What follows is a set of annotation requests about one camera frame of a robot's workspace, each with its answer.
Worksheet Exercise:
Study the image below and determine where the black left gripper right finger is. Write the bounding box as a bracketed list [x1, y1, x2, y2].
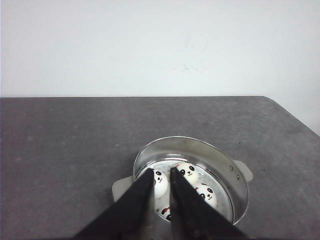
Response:
[170, 167, 249, 240]

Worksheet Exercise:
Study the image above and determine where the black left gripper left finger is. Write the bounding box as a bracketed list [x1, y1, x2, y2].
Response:
[73, 169, 155, 240]

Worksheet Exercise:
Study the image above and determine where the panda bun with pink bow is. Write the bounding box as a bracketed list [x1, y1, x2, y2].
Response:
[175, 161, 199, 185]

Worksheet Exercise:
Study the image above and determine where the small white panda bun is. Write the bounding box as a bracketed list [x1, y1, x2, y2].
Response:
[153, 169, 168, 199]

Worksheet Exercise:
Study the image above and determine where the stainless steel steamer pot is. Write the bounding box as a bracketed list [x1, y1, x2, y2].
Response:
[112, 136, 254, 224]

